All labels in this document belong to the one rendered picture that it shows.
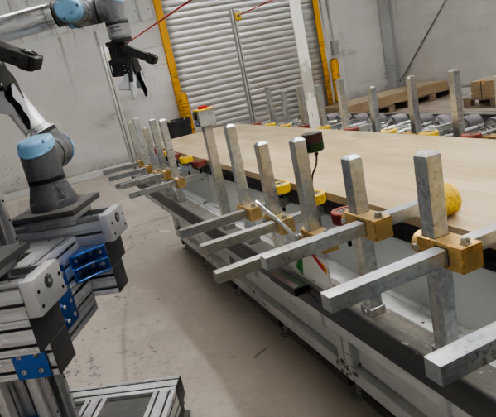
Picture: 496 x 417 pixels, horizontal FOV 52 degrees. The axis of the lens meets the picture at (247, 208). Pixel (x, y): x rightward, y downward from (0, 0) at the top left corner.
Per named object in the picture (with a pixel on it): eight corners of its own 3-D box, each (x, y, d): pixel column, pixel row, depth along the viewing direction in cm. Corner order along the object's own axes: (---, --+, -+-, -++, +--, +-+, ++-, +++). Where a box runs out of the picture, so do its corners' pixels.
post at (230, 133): (252, 248, 194) (225, 125, 181) (248, 246, 197) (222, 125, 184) (260, 246, 195) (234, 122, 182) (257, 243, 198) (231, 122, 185)
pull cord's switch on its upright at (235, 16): (259, 142, 433) (233, 7, 404) (252, 141, 447) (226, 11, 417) (267, 140, 436) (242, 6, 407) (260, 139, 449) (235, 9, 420)
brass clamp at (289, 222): (281, 236, 161) (278, 221, 159) (262, 227, 173) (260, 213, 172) (297, 230, 163) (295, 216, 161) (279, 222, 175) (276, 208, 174)
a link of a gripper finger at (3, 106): (11, 122, 102) (-17, 87, 95) (38, 117, 101) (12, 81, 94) (7, 134, 100) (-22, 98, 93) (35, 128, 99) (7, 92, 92)
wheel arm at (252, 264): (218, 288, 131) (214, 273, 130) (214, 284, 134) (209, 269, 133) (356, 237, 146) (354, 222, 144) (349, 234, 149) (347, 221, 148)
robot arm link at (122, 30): (132, 23, 169) (124, 21, 161) (135, 37, 170) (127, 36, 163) (110, 28, 170) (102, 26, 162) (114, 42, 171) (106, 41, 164)
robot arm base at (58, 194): (22, 216, 161) (12, 186, 159) (45, 203, 176) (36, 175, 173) (66, 208, 159) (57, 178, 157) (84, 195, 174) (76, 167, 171)
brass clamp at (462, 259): (461, 276, 90) (459, 251, 89) (409, 256, 102) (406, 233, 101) (487, 265, 92) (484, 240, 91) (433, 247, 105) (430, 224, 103)
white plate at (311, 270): (332, 295, 140) (326, 262, 138) (288, 269, 164) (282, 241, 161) (334, 294, 141) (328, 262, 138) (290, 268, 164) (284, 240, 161)
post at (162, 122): (180, 203, 284) (159, 119, 271) (178, 203, 287) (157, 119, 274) (185, 202, 285) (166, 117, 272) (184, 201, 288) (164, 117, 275)
